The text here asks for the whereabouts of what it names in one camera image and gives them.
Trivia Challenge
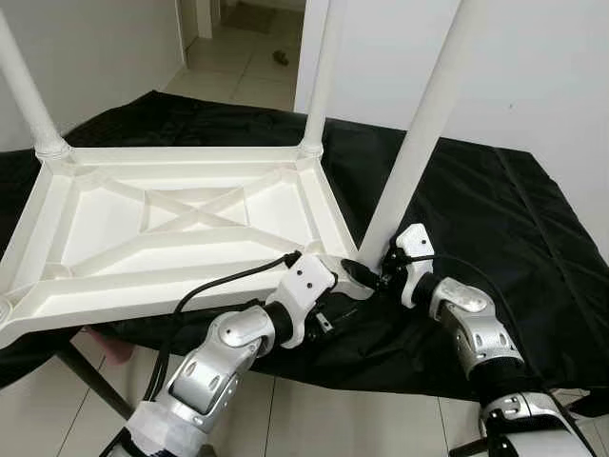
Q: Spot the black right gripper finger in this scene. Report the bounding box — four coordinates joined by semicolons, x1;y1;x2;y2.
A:
340;258;383;292

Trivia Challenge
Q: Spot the white tapered plastic table leg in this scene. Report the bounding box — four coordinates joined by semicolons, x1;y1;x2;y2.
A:
297;0;344;158
0;10;72;161
357;0;486;272

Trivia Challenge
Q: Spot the white plastic table top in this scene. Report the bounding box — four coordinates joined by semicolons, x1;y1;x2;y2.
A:
0;143;374;348

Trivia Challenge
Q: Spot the black table cloth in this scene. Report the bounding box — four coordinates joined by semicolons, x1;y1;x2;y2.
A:
0;90;609;401

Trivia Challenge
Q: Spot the black metal table leg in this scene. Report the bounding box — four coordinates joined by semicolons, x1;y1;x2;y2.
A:
57;343;134;420

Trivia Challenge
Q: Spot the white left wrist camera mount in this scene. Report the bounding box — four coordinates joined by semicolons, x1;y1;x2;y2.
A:
265;252;339;348

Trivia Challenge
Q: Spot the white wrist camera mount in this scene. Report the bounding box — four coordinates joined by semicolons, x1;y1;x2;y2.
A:
265;252;339;348
395;224;437;310

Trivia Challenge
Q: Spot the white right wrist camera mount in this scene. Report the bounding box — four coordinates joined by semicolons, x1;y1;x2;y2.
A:
395;224;437;310

